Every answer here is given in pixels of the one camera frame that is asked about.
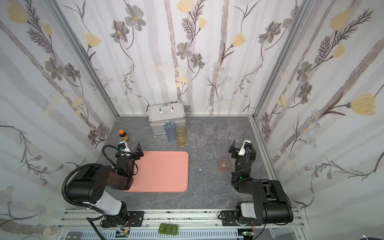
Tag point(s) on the blue plastic tumbler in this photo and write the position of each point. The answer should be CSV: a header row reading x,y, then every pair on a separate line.
x,y
170,127

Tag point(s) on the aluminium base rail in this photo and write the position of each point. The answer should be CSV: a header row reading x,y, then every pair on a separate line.
x,y
193,225

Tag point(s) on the clear glass two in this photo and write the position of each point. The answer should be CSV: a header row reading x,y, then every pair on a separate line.
x,y
201,138

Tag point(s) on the clear glass four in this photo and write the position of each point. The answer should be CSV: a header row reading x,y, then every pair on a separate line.
x,y
223,132

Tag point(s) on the yellow plastic tumbler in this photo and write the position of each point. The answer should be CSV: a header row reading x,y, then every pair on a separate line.
x,y
181,135

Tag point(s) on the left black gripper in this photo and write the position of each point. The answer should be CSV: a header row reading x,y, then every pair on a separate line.
x,y
133,154

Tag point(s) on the silver aluminium case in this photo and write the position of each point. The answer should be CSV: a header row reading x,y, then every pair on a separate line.
x,y
160,114

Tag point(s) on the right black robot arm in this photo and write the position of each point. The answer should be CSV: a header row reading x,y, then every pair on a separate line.
x,y
269,205

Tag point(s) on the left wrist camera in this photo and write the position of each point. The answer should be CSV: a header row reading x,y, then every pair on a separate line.
x,y
123,147

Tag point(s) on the clear glass three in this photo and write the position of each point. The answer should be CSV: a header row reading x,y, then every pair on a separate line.
x,y
209,126

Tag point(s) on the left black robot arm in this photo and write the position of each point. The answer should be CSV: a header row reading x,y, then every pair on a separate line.
x,y
86,187

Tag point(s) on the green terminal block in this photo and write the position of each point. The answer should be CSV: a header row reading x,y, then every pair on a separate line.
x,y
168,229

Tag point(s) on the clear glass one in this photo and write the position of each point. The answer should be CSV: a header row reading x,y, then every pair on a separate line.
x,y
192,132

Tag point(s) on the clear glass five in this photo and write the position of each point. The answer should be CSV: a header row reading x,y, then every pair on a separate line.
x,y
233,123

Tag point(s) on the frosted white cup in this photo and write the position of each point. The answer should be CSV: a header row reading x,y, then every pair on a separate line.
x,y
222,147

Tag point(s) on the brown bottle orange cap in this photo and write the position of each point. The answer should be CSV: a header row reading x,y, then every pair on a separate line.
x,y
123,135

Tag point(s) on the pink plastic tray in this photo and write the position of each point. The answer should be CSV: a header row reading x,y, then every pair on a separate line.
x,y
161,172

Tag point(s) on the clear glass six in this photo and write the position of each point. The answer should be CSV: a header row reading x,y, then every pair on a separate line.
x,y
235,135

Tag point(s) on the pink plastic cup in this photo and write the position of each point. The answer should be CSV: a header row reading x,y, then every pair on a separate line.
x,y
224,164

